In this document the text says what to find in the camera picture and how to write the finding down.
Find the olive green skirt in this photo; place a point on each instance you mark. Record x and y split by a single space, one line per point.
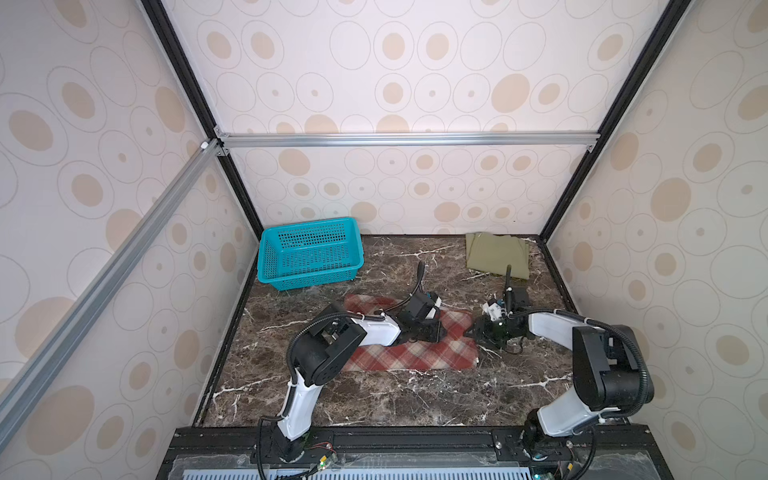
489 253

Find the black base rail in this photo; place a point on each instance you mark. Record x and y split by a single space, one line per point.
623 451

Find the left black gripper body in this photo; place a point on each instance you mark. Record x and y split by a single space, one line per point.
426 333

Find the right black corner post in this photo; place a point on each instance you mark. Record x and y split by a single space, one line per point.
648 56

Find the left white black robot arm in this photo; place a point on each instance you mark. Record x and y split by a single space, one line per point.
318 353

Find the horizontal aluminium frame bar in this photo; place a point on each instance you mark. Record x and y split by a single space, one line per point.
410 139

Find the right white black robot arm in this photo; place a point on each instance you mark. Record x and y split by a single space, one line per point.
610 377

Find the black corner post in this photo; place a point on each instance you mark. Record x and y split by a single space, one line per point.
648 56
160 22

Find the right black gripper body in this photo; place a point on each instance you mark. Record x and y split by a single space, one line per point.
496 334

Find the left diagonal aluminium frame bar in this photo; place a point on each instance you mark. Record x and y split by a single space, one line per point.
35 378

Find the teal plastic basket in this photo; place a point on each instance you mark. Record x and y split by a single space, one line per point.
309 254

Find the red plaid skirt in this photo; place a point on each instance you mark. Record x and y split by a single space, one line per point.
455 351

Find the left black corner post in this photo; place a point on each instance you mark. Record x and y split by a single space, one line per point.
160 22

